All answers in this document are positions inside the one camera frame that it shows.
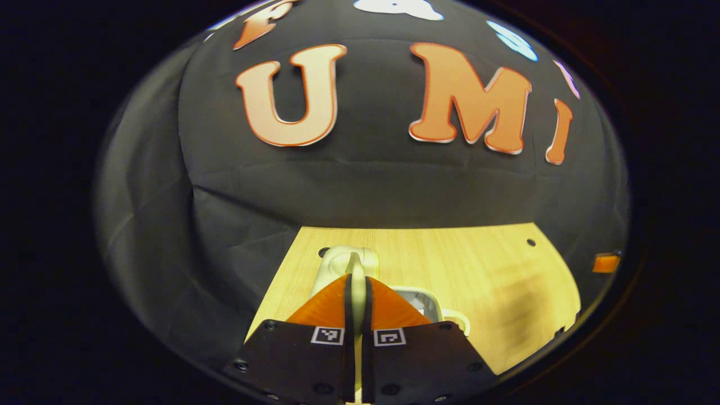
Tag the pale yellow suitcase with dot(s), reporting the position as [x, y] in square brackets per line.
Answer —
[337, 264]

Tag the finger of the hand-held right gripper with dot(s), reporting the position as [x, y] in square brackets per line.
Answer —
[606, 263]

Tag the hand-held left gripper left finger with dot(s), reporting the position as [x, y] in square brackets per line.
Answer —
[349, 337]

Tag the black backdrop cloth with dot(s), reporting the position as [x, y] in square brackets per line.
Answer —
[365, 191]

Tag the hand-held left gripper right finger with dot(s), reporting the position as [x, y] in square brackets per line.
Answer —
[365, 337]

